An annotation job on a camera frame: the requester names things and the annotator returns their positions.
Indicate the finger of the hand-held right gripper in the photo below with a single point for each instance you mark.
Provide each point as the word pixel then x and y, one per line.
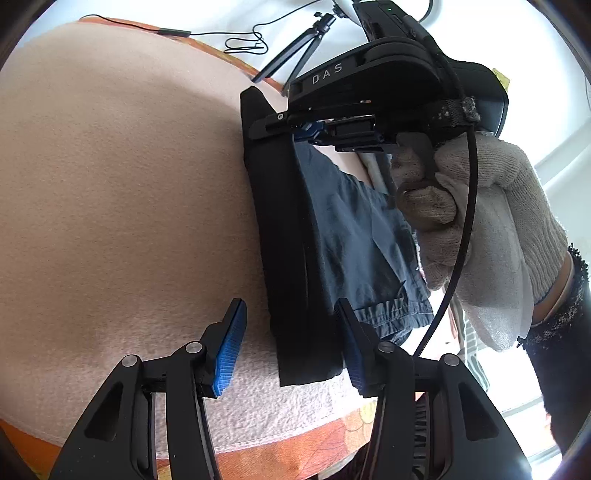
pixel 272 127

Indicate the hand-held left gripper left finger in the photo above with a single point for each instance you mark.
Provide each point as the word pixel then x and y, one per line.
pixel 228 355

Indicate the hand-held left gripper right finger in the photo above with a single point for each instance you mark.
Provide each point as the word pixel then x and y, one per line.
pixel 352 346

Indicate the black pants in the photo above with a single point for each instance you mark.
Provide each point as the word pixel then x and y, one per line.
pixel 286 254

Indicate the person's right forearm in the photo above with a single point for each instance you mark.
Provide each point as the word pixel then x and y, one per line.
pixel 563 360

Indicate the person's right hand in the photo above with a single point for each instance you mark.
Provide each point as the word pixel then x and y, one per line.
pixel 498 194

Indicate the small black tripod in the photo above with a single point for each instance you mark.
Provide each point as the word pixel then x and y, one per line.
pixel 295 46

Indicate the folded dark blue shorts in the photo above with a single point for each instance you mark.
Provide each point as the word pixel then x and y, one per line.
pixel 360 230

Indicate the green white striped blanket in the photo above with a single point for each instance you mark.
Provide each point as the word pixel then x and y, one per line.
pixel 471 341

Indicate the peach fleece blanket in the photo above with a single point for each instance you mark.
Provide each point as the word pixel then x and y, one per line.
pixel 115 184

